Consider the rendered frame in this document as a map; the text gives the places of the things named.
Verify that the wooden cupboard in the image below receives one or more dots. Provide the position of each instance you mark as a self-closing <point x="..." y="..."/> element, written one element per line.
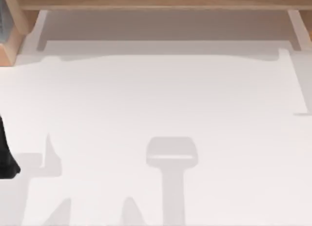
<point x="156" y="0"/>

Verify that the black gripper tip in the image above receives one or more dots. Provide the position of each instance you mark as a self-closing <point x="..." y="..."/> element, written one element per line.
<point x="5" y="157"/>

